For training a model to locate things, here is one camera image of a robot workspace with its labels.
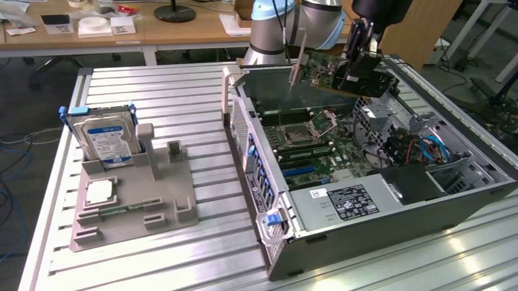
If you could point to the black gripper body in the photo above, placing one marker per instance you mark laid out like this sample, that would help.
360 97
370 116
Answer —
381 13

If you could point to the green graphics card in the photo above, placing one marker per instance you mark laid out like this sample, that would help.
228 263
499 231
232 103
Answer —
320 69

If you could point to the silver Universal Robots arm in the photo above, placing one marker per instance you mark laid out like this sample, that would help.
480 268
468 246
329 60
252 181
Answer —
284 27

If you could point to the wooden cabinet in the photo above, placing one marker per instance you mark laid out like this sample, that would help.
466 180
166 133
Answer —
421 36

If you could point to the metal disk bay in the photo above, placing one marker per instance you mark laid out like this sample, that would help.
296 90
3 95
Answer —
377 118

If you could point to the metal socket cover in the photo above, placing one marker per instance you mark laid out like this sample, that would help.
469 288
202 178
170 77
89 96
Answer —
324 119

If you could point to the CPU socket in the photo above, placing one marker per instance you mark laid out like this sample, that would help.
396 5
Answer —
298 135

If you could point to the green motherboard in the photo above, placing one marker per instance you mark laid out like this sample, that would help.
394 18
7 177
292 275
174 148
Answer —
336 154

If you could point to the white paper stack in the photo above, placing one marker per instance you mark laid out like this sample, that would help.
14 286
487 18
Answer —
233 25

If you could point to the installed RAM stick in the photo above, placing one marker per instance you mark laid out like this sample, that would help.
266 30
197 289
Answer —
304 153

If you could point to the blue expansion slot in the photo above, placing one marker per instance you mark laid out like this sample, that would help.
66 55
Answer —
300 171

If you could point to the grey power supply unit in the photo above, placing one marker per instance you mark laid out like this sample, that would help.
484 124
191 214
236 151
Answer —
348 203

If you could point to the black round lamp base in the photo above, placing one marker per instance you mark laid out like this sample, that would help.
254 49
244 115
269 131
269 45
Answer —
175 13

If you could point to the blue case latch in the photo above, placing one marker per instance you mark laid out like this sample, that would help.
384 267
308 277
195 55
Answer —
272 219

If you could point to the black open PC case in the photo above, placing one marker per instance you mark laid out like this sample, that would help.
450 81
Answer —
364 236

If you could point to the red packet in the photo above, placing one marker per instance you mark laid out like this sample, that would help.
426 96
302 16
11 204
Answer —
126 9

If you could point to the small white box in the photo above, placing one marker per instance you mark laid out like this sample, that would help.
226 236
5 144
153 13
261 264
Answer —
122 25

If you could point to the white tape roll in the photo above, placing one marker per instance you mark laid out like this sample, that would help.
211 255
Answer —
77 3

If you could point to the hard disk with blue caddy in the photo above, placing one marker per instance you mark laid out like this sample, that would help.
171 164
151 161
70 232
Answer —
101 142

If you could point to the white box with black label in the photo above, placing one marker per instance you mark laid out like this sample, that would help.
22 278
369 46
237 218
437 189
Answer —
57 24

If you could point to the wooden desk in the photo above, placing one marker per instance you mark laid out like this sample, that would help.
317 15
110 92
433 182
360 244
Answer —
49 42

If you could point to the green RAM stick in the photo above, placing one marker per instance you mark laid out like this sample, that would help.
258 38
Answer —
122 209

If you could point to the black office chair base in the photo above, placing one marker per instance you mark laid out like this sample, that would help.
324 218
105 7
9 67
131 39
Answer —
45 69

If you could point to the silver CPU chip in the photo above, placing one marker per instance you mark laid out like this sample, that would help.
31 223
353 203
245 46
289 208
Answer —
101 192

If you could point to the beige parts rack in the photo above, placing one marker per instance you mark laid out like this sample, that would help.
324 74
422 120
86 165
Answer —
134 227

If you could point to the white paper slip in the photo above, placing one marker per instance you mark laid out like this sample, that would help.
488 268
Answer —
21 31

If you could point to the clear plastic bag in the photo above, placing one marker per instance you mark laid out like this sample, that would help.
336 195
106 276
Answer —
14 15

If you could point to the white table frame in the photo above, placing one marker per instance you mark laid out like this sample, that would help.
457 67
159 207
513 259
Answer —
481 27

